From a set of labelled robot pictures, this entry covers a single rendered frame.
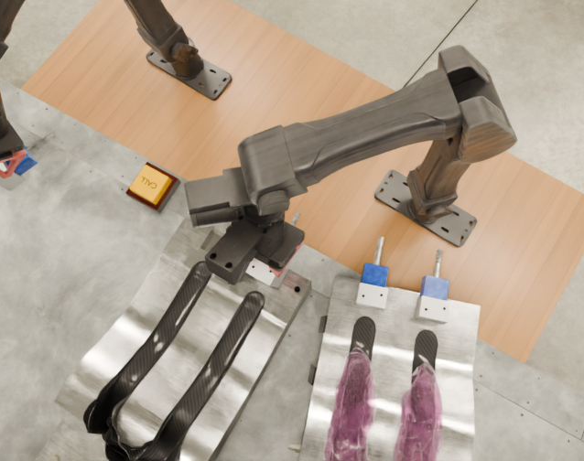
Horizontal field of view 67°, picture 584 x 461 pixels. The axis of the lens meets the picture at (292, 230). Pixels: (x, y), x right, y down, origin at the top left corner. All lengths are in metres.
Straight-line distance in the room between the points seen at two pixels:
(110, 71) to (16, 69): 1.30
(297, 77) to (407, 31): 1.18
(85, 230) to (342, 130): 0.66
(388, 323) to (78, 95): 0.83
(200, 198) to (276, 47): 0.61
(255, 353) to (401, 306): 0.27
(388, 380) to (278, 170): 0.44
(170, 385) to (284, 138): 0.46
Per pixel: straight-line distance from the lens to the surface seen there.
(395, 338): 0.82
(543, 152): 2.04
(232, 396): 0.78
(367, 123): 0.48
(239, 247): 0.58
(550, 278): 0.98
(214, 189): 0.55
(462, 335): 0.85
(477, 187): 0.98
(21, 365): 1.03
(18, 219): 1.09
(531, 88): 2.15
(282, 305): 0.78
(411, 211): 0.90
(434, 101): 0.49
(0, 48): 0.77
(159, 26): 0.93
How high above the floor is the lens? 1.66
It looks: 75 degrees down
